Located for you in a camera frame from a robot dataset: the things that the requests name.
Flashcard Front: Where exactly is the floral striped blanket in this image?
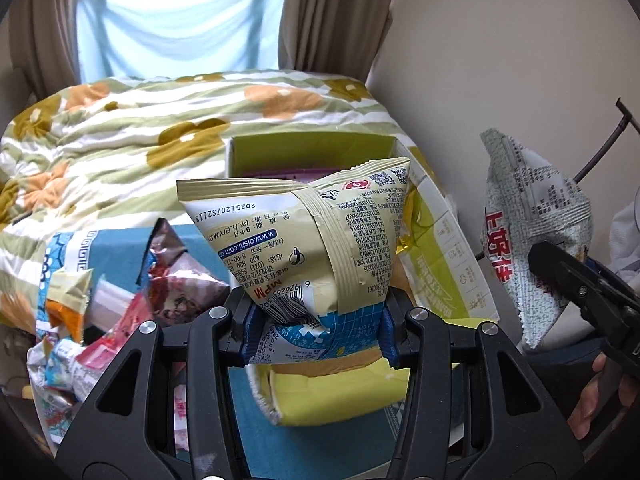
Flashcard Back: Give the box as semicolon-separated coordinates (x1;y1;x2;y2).
0;72;453;343

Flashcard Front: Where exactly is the black metal rod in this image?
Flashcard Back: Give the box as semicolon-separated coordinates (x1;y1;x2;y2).
572;99;640;186

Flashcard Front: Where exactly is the white snack bag red print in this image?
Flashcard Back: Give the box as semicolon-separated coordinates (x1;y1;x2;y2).
479;129;594;354

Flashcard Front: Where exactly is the yellow snack bag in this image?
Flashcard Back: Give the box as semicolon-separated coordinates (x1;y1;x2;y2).
249;350;417;428

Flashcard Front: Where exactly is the beige snack bag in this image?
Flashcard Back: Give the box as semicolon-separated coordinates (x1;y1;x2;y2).
176;156;412;367

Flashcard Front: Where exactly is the person's right hand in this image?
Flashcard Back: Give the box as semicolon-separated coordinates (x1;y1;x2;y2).
567;354;639;440

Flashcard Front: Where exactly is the pink white snack packet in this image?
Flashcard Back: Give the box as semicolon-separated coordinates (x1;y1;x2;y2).
244;164;353;179

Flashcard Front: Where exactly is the beige curtain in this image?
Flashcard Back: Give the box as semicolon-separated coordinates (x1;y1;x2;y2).
9;0;110;98
279;0;403;83

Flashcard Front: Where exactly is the pile of snack packets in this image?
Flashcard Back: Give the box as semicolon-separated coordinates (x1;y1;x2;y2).
25;217;236;463

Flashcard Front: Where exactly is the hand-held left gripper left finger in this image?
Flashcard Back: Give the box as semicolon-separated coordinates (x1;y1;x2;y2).
55;304;262;480

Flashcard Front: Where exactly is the light blue window cloth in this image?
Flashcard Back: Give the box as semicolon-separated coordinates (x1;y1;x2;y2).
75;0;292;85

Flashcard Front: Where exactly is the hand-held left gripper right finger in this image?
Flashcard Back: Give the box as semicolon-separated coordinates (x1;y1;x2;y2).
377;290;586;480

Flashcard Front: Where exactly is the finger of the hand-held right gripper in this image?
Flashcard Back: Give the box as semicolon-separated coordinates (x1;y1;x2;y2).
527;241;640;346

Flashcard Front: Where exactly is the yellow-green cardboard box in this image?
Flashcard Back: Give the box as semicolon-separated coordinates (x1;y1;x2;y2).
226;134;501;323

